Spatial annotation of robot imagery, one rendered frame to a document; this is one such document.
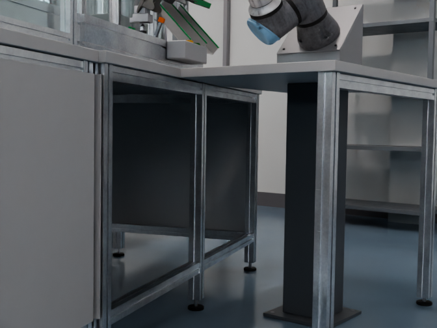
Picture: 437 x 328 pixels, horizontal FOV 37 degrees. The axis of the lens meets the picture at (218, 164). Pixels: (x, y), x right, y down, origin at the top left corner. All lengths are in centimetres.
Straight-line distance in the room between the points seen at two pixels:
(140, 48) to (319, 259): 83
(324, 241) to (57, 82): 85
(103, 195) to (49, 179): 23
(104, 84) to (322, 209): 69
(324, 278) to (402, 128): 313
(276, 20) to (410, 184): 292
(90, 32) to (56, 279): 65
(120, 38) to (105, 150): 39
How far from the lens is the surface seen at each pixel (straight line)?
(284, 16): 219
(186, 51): 221
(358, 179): 525
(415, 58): 492
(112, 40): 189
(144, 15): 247
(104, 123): 169
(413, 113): 490
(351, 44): 235
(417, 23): 452
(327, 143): 184
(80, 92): 162
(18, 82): 142
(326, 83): 186
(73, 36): 165
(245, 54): 583
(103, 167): 170
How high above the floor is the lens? 67
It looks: 3 degrees down
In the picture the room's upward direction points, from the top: 1 degrees clockwise
